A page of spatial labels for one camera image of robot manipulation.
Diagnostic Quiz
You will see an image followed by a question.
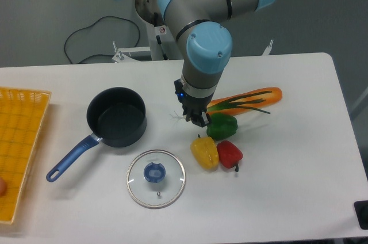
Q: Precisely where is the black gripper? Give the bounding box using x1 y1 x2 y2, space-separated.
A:
174 79 213 127

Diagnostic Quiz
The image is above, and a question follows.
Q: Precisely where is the green bell pepper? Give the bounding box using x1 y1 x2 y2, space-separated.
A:
206 113 238 140

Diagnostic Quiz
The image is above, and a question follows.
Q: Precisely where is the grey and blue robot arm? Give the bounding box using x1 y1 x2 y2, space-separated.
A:
156 0 276 127

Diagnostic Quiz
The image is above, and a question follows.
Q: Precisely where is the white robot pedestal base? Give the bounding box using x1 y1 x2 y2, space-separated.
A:
111 0 185 63

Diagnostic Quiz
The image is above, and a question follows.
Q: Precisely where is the black cable on floor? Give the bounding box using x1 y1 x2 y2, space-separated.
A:
63 16 141 64

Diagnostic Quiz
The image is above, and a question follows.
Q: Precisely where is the red bell pepper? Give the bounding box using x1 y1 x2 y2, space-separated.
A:
217 140 243 172

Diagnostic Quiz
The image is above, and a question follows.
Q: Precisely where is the black device at table edge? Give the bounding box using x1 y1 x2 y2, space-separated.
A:
354 200 368 230

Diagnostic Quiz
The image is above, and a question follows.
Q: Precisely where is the glass lid with blue knob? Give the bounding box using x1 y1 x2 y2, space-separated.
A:
126 150 186 209

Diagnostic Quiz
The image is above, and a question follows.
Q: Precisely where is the yellow woven basket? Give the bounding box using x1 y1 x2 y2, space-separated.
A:
1 87 52 224

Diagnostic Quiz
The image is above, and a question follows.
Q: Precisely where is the dark pot with blue handle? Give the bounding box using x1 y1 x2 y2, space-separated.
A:
46 87 147 182

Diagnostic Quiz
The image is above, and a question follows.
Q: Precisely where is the yellow bell pepper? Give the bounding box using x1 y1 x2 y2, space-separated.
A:
190 135 219 170

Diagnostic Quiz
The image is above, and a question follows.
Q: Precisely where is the green onion with white root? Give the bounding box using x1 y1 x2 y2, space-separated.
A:
168 90 273 125

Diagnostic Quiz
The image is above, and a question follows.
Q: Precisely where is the orange baguette bread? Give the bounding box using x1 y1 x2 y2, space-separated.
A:
208 87 283 116

